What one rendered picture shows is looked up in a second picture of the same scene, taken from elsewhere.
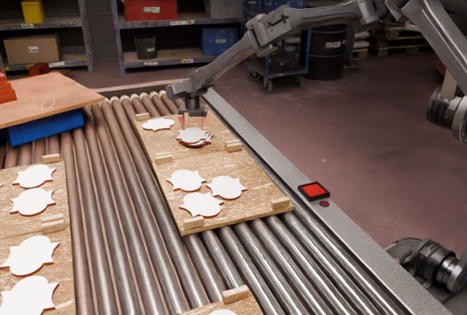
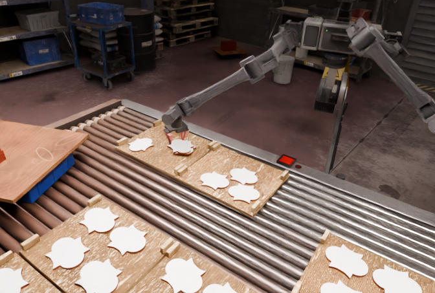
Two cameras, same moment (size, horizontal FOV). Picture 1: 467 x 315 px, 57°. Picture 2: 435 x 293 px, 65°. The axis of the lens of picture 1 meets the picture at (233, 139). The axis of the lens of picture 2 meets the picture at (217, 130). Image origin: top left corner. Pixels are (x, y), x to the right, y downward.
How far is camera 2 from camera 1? 0.90 m
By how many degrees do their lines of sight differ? 31
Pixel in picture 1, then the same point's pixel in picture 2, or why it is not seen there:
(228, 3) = (44, 17)
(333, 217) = (311, 173)
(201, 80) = (195, 105)
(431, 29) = (384, 62)
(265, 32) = (258, 68)
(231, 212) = (264, 191)
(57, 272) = (214, 277)
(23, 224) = (143, 259)
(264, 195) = (268, 173)
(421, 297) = (384, 198)
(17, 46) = not seen: outside the picture
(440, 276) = not seen: hidden behind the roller
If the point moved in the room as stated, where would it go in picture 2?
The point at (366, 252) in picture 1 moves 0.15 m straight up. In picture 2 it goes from (344, 186) to (351, 160)
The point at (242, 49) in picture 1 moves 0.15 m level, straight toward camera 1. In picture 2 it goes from (237, 80) to (259, 92)
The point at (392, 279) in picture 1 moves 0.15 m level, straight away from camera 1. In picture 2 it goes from (367, 195) to (351, 174)
